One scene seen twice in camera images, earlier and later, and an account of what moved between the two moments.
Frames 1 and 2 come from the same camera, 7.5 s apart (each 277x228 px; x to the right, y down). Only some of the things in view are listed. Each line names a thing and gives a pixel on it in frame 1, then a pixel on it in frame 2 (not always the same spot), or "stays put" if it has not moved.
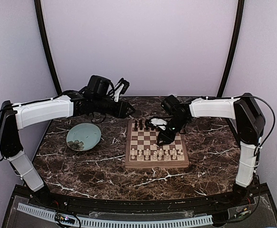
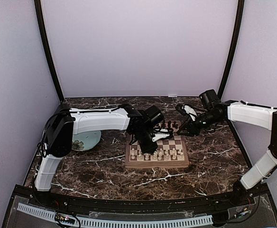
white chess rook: [133, 157] stays put
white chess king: [155, 155] stays put
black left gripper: [123, 107] to [148, 149]
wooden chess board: [143, 152] stays put
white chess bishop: [160, 155] stays put
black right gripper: [168, 138] to [189, 125]
